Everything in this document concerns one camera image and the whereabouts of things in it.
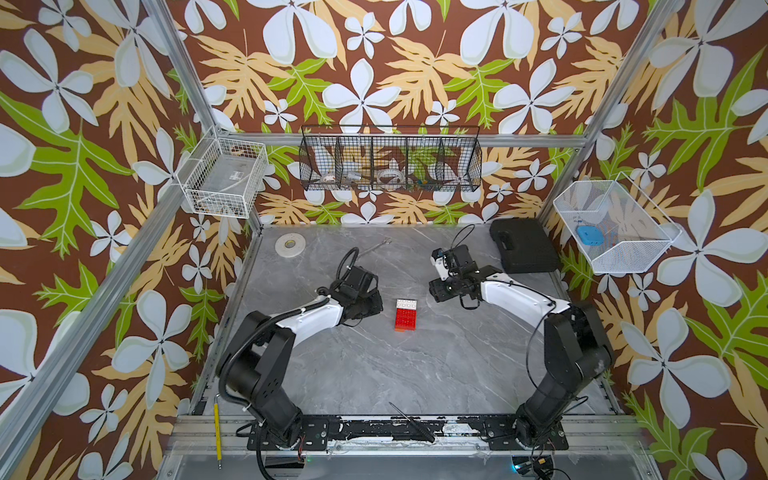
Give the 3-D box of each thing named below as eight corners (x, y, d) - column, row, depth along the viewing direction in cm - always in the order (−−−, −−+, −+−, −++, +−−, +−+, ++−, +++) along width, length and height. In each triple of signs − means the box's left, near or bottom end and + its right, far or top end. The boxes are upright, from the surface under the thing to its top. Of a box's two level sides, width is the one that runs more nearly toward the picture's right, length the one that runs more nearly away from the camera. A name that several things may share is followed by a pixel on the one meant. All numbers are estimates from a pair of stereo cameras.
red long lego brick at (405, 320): (394, 332, 93) (394, 327, 91) (394, 313, 98) (394, 308, 95) (416, 332, 93) (417, 327, 91) (415, 313, 98) (416, 308, 95)
